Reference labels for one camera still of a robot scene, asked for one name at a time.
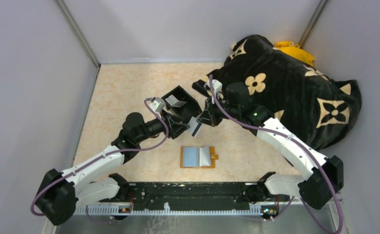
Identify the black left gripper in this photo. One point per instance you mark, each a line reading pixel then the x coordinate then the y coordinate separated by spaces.
pixel 175 127

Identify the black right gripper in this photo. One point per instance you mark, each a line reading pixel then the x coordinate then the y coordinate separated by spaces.
pixel 209 116

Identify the white card with black stripe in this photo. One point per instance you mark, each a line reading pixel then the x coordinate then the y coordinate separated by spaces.
pixel 194 127

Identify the black plastic card box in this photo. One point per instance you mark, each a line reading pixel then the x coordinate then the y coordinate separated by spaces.
pixel 190 109

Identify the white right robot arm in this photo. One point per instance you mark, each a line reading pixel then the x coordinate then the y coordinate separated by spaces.
pixel 320 178

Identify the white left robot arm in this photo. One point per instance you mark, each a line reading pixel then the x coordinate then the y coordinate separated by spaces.
pixel 93 171

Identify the stack of white cards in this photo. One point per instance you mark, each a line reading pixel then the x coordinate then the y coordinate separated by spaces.
pixel 174 102

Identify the yellow cloth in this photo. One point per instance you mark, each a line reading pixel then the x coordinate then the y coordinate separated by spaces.
pixel 294 50

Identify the black flower-pattern blanket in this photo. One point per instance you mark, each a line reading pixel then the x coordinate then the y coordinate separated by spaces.
pixel 317 109

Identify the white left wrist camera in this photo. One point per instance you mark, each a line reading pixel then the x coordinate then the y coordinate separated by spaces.
pixel 157 104

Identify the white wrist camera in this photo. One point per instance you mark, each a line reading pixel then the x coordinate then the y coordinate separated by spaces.
pixel 157 104
pixel 216 87

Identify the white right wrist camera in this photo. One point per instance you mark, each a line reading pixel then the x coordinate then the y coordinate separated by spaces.
pixel 216 87

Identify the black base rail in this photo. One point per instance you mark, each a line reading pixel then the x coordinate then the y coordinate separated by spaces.
pixel 119 198

